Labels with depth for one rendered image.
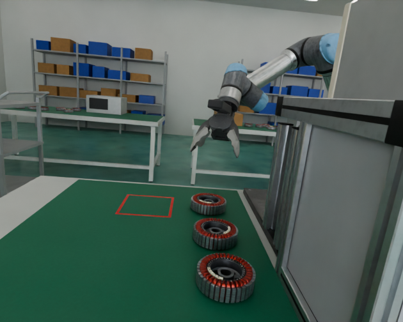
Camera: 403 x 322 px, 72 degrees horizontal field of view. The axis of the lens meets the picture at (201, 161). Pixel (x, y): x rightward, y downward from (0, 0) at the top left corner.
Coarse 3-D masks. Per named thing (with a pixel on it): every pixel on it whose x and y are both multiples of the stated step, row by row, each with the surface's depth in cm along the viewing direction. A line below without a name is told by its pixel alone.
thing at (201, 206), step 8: (192, 200) 85; (200, 200) 85; (208, 200) 89; (216, 200) 89; (224, 200) 87; (192, 208) 85; (200, 208) 83; (208, 208) 82; (216, 208) 83; (224, 208) 85
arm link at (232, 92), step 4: (224, 88) 91; (228, 88) 91; (232, 88) 90; (236, 88) 91; (220, 92) 93; (224, 92) 91; (228, 92) 90; (232, 92) 90; (236, 92) 90; (240, 92) 92; (220, 96) 91; (224, 96) 90; (228, 96) 89; (232, 96) 89; (236, 96) 90; (240, 96) 92; (236, 100) 90; (240, 100) 92
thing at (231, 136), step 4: (228, 132) 85; (232, 132) 84; (228, 136) 84; (232, 136) 84; (236, 136) 84; (232, 140) 83; (236, 140) 83; (232, 144) 83; (236, 144) 82; (236, 148) 82; (236, 152) 82; (236, 156) 82
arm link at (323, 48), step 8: (304, 40) 115; (312, 40) 111; (320, 40) 107; (328, 40) 104; (336, 40) 105; (304, 48) 113; (312, 48) 110; (320, 48) 107; (328, 48) 104; (304, 56) 114; (312, 56) 111; (320, 56) 108; (328, 56) 105; (312, 64) 115; (320, 64) 111; (328, 64) 109; (320, 72) 114; (328, 72) 111; (328, 80) 116; (328, 88) 119
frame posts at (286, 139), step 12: (276, 132) 70; (288, 132) 68; (276, 144) 70; (288, 144) 68; (276, 156) 69; (288, 156) 61; (276, 168) 70; (288, 168) 60; (276, 180) 70; (288, 180) 60; (276, 192) 72; (276, 204) 72; (264, 216) 75; (276, 216) 73; (276, 228) 65; (276, 240) 64
